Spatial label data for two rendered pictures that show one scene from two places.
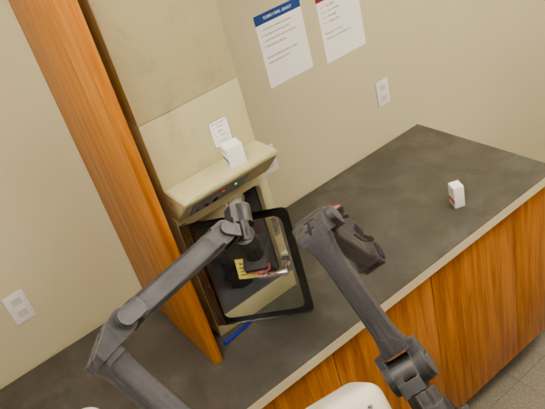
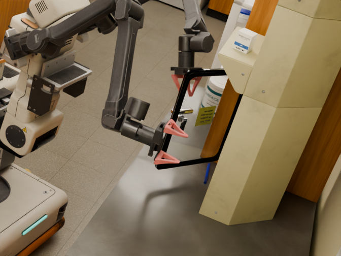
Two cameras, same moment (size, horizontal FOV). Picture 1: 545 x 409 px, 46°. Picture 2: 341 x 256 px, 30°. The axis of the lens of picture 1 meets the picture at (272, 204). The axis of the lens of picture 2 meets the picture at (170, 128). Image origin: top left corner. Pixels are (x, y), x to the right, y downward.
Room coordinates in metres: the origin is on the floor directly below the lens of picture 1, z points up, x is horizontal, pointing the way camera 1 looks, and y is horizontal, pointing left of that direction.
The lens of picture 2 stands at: (2.60, -1.58, 2.19)
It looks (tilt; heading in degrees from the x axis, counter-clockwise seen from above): 28 degrees down; 126
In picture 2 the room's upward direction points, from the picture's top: 18 degrees clockwise
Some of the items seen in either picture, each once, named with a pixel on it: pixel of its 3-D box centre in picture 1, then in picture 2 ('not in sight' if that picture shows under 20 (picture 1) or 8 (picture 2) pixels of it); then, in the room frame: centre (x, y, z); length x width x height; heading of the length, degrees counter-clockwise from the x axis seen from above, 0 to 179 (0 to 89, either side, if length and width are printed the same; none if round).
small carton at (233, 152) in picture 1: (233, 152); (245, 40); (1.59, 0.07, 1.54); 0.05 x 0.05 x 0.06; 17
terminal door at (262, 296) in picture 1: (251, 269); (203, 119); (1.50, 0.11, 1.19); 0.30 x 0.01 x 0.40; 79
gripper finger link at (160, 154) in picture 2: not in sight; (166, 153); (1.59, -0.16, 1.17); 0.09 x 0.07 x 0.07; 28
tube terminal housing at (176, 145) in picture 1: (207, 203); (277, 113); (1.72, 0.20, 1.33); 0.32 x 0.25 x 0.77; 118
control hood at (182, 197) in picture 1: (226, 185); (239, 58); (1.56, 0.11, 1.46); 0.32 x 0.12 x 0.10; 118
